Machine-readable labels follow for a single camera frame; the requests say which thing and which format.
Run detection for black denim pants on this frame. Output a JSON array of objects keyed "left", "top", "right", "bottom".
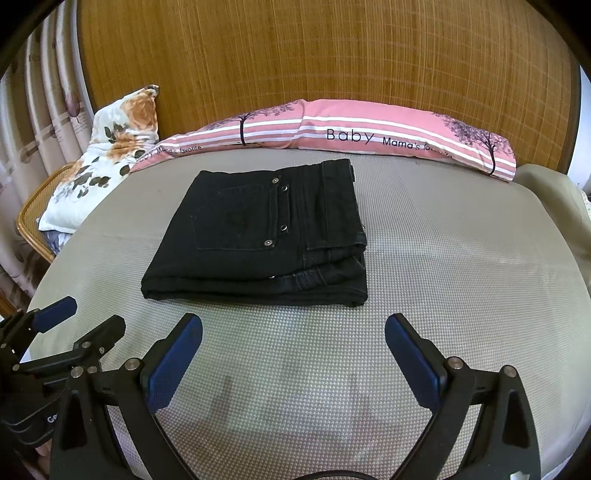
[{"left": 140, "top": 159, "right": 369, "bottom": 307}]

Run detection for wicker rattan chair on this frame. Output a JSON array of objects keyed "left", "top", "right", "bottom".
[{"left": 16, "top": 163, "right": 74, "bottom": 264}]

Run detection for beige patterned curtain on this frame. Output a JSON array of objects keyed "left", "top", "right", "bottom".
[{"left": 1, "top": 1, "right": 92, "bottom": 307}]

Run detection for beige folded blanket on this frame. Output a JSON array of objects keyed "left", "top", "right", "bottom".
[{"left": 514, "top": 164, "right": 591, "bottom": 289}]

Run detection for floral white orange pillow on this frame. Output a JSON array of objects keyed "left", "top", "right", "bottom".
[{"left": 38, "top": 85, "right": 159, "bottom": 234}]

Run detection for pink striped long pillow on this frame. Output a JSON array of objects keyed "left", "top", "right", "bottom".
[{"left": 132, "top": 99, "right": 517, "bottom": 182}]

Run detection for woven bamboo headboard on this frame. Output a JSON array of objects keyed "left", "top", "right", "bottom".
[{"left": 76, "top": 0, "right": 581, "bottom": 172}]

